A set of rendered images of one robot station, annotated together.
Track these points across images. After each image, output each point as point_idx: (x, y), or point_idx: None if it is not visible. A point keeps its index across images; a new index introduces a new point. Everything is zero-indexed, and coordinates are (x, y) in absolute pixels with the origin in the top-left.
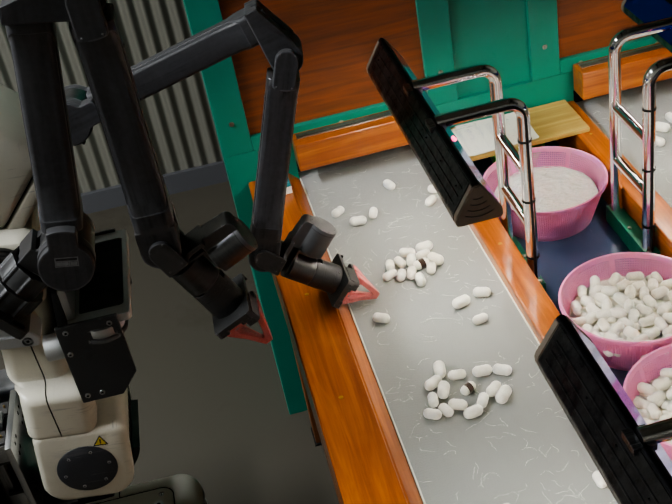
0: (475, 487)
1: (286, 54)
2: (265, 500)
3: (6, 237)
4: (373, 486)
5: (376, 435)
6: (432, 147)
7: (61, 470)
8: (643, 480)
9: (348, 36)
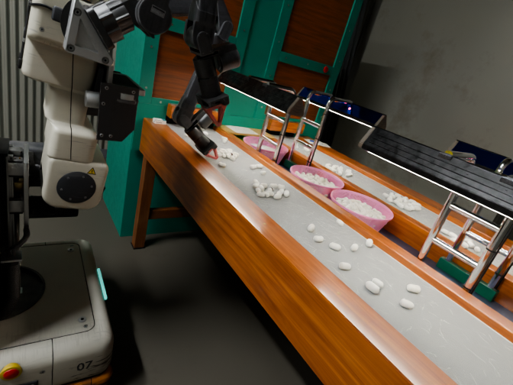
0: (291, 219)
1: (229, 22)
2: (110, 267)
3: None
4: (251, 210)
5: (243, 195)
6: (268, 91)
7: (60, 184)
8: (460, 167)
9: None
